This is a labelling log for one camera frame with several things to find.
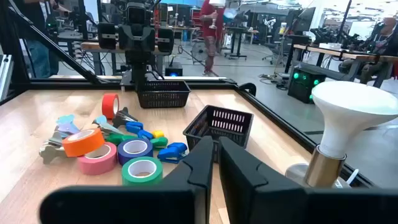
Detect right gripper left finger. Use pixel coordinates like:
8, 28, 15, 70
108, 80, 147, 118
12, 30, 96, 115
39, 135, 215, 224

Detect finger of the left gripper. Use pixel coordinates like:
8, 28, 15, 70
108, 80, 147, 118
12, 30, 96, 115
118, 25, 133, 52
142, 25, 156, 52

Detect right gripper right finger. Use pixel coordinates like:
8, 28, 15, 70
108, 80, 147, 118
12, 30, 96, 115
218, 136, 398, 224

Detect blue clip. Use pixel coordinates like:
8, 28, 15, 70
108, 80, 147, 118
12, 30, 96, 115
157, 142, 188, 164

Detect black slotted plastic basket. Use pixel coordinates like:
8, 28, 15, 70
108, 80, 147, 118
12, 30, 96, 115
136, 80, 192, 109
182, 105, 255, 163

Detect green tape roll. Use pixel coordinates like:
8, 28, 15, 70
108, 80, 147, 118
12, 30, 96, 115
121, 156, 164, 187

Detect red tape roll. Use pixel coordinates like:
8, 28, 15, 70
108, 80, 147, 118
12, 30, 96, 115
101, 93, 120, 120

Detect purple tape roll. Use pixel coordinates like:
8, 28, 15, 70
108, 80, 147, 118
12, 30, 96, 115
117, 138, 154, 166

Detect black staple remover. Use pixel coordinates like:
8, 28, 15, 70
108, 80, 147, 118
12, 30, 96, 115
111, 106, 139, 129

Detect pink tape roll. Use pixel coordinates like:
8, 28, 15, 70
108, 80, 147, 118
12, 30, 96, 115
76, 141, 118, 176

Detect lavender staple remover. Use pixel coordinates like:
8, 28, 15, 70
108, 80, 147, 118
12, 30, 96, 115
57, 122, 81, 136

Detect orange tape roll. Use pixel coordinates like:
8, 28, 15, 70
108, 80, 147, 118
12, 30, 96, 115
61, 128, 106, 158

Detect grey staple remover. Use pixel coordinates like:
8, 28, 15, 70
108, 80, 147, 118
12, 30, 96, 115
38, 132, 68, 165

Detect wooden workbench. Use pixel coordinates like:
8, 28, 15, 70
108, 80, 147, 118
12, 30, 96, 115
80, 41, 171, 75

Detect black box blue light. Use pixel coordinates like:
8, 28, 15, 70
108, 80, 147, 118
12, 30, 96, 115
164, 61, 184, 77

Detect floor fan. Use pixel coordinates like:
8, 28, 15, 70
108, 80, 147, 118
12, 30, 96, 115
190, 40, 208, 65

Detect person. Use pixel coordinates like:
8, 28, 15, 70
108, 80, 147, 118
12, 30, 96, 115
338, 17, 398, 86
18, 0, 71, 78
198, 0, 227, 77

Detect black standing desk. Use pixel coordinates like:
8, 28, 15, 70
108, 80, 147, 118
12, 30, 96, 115
224, 26, 259, 60

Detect black box green lights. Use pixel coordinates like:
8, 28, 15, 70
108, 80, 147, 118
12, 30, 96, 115
286, 67, 327, 105

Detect black monitor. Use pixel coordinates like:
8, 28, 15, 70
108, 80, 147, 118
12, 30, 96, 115
290, 6, 317, 35

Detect wooden desk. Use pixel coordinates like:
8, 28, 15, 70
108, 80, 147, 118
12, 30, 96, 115
292, 43, 398, 90

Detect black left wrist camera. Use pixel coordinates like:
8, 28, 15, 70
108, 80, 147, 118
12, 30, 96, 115
125, 1, 147, 26

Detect black aluminium table frame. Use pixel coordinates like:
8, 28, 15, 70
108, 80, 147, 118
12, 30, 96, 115
0, 0, 377, 189

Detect silver aluminium bracket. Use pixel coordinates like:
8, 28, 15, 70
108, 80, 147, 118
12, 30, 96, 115
0, 54, 15, 101

